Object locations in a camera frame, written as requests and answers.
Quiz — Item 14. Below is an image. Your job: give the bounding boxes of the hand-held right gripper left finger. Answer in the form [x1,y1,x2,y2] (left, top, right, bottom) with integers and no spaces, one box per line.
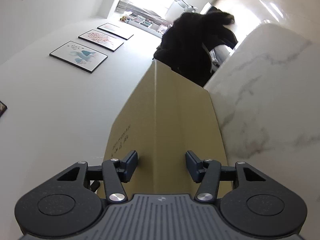
[57,150,138,204]

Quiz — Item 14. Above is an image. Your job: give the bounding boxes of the beige cardboard box lid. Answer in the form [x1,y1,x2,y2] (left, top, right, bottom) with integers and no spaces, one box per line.
[96,60,177,200]

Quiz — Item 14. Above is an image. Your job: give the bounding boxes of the black fleece coat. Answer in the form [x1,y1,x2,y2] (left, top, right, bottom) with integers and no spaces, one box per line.
[153,11,238,87]

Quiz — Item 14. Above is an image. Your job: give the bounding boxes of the framed picture pink tree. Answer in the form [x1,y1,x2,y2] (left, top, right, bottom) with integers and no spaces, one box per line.
[78,29,124,52]

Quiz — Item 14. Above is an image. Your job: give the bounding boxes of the framed picture pale print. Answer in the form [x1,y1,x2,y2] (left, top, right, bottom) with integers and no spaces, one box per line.
[97,23,134,40]

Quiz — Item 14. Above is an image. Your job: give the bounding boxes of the white bookshelf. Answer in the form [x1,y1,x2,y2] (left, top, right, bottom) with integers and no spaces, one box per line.
[117,0,173,34]

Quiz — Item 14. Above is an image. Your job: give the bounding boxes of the white office chair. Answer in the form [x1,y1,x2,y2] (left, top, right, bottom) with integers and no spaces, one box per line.
[166,0,198,18]

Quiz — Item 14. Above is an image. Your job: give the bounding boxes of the white rolled item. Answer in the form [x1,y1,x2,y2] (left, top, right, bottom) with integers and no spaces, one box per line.
[211,44,233,68]

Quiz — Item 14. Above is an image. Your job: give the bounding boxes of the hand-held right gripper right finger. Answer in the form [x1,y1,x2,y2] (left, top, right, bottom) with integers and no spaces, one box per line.
[185,150,265,203]

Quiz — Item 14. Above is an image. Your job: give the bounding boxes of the framed picture blue shapes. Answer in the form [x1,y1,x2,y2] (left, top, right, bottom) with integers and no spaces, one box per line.
[49,41,108,74]

